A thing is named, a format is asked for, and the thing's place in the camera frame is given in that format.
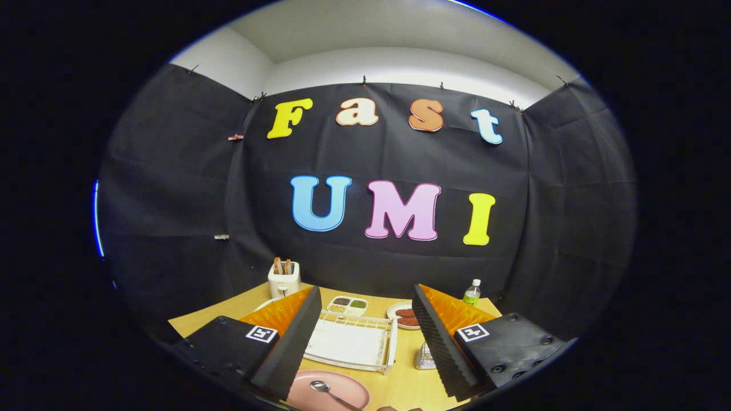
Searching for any pink plate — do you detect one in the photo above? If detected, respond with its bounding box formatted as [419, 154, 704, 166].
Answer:
[286, 370, 371, 411]

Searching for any white divided dish with beans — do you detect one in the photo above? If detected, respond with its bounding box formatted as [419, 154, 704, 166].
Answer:
[326, 295, 368, 317]

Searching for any white wire dish rack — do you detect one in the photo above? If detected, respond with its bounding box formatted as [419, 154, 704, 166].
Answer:
[303, 309, 399, 376]

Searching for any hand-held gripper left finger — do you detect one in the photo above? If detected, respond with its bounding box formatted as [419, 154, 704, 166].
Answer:
[171, 286, 323, 401]

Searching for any white plate with sausages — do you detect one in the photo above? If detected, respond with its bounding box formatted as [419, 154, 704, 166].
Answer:
[387, 301, 421, 331]

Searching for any black backdrop cloth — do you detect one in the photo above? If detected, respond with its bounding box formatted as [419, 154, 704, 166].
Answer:
[97, 63, 637, 343]

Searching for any metal wire basket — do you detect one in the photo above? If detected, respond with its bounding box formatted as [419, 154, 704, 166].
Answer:
[415, 341, 437, 370]

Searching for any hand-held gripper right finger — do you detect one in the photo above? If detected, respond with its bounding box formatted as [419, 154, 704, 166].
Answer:
[411, 284, 567, 402]

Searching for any white toaster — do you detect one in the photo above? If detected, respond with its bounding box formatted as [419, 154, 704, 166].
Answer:
[268, 261, 302, 299]

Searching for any metal spoon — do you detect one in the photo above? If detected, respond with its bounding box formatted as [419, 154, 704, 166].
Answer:
[310, 380, 364, 411]

